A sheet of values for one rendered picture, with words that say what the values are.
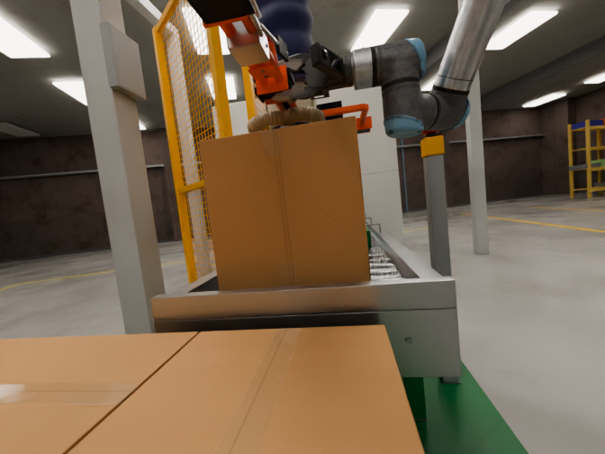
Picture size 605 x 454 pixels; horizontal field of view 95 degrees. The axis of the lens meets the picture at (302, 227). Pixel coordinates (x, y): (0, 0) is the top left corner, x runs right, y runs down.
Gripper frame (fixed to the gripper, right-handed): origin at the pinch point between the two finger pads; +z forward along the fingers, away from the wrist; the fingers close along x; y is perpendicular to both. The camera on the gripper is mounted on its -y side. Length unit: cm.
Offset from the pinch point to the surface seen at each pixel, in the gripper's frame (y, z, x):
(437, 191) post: 43, -51, -33
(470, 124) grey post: 269, -159, 36
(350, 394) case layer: -38, -14, -57
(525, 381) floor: 45, -79, -112
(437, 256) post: 43, -49, -58
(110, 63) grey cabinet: 53, 90, 47
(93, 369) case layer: -31, 32, -57
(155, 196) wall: 833, 654, 58
